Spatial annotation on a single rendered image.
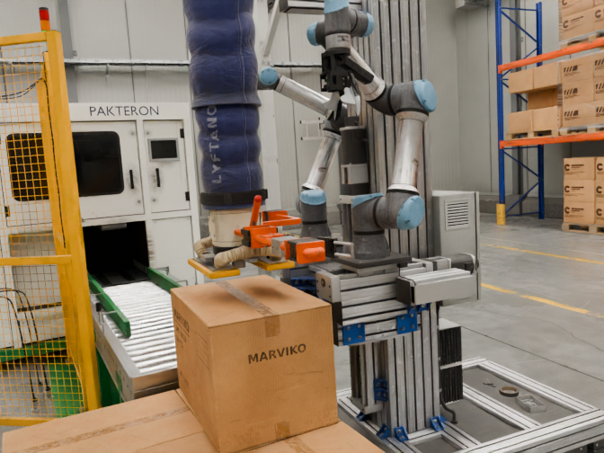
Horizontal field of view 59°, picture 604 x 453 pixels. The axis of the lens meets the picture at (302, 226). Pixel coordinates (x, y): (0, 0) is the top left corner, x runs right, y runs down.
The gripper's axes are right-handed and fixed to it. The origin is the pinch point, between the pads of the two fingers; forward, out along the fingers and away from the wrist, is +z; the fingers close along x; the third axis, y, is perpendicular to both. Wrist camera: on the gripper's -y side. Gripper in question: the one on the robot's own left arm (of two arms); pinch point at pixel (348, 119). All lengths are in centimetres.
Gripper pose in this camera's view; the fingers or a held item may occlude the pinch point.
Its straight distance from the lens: 168.4
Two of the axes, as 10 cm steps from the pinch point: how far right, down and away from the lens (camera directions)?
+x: 3.8, 0.8, -9.2
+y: -9.2, 1.0, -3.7
